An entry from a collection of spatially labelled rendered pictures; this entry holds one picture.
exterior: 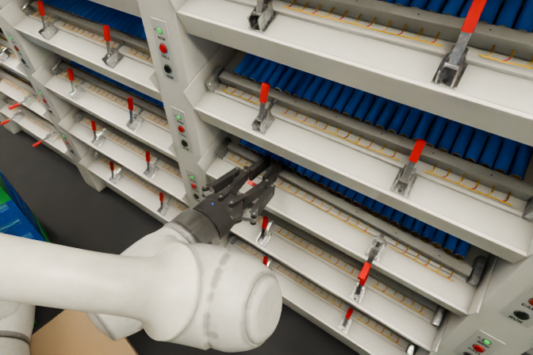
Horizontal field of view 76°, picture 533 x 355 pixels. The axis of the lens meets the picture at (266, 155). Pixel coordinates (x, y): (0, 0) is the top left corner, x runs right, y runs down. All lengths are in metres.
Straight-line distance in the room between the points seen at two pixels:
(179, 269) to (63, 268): 0.11
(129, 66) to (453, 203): 0.72
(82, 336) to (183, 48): 0.69
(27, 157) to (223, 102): 1.44
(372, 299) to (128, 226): 0.98
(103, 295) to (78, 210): 1.28
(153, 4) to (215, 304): 0.50
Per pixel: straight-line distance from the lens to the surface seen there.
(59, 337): 1.01
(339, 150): 0.60
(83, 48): 1.02
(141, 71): 0.86
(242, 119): 0.67
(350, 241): 0.73
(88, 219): 1.59
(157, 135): 0.97
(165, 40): 0.68
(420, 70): 0.47
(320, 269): 0.91
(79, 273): 0.36
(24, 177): 1.91
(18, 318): 0.86
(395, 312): 0.90
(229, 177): 0.71
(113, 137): 1.31
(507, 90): 0.47
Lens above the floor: 1.15
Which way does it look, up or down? 44 degrees down
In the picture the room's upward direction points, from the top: straight up
